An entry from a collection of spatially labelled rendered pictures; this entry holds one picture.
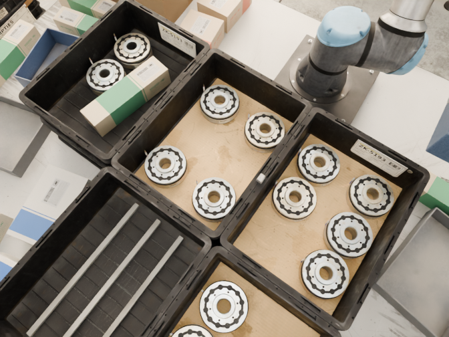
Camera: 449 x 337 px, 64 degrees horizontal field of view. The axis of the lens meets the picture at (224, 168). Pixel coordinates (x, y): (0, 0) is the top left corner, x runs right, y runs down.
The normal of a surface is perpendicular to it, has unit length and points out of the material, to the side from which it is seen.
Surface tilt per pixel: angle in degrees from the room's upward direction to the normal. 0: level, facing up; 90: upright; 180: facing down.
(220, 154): 0
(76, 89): 0
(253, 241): 0
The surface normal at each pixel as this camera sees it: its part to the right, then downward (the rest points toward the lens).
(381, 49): -0.14, 0.45
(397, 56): -0.18, 0.66
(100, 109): 0.00, -0.37
